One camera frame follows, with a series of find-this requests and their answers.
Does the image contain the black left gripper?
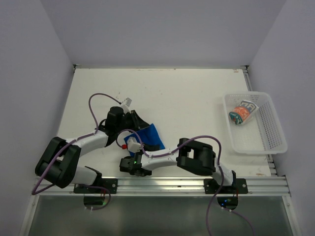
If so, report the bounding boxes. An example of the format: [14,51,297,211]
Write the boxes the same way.
[115,110,149,133]

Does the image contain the blue towel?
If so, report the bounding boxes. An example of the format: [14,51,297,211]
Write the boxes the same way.
[122,123,165,151]

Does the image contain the rabbit print towel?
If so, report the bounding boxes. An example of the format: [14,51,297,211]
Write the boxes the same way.
[228,100,259,125]

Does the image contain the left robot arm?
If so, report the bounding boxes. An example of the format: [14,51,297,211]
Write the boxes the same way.
[35,106,150,193]

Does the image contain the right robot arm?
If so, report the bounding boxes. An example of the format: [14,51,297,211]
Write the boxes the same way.
[119,136,237,193]

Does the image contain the white plastic basket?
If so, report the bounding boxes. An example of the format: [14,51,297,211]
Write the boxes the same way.
[222,91,288,155]

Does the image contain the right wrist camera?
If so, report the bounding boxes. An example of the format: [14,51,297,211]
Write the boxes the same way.
[122,137,142,153]

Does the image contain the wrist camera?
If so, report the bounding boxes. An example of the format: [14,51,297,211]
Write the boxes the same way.
[122,137,142,153]
[121,98,132,109]

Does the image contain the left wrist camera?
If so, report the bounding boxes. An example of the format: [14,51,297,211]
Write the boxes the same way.
[121,98,132,109]

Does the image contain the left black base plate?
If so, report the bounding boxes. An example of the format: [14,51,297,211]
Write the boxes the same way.
[73,178,118,194]

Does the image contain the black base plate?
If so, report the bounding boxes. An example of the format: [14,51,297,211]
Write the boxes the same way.
[203,178,247,195]
[73,178,118,194]

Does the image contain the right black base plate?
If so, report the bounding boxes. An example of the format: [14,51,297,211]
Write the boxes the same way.
[203,178,247,195]

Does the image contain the aluminium mounting rail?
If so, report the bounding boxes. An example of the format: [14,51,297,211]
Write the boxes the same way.
[31,175,290,197]

